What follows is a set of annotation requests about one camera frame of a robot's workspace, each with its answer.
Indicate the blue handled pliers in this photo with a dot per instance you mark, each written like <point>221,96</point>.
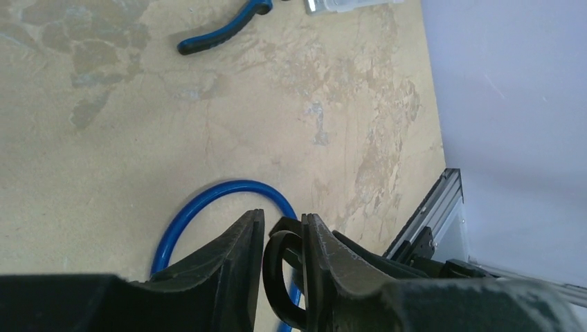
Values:
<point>210,40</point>

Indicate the blue cable lock loop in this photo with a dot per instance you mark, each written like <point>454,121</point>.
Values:
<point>192,215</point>

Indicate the black lock body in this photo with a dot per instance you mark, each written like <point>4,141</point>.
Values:
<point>284,245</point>

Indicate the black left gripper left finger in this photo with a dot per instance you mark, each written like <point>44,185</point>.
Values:
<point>91,302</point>

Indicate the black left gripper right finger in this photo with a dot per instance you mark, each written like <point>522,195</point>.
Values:
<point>343,292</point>

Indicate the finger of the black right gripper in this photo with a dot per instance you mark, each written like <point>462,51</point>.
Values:
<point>392,268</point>

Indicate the clear plastic screw organizer box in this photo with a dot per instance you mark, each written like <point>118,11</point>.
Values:
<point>319,7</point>

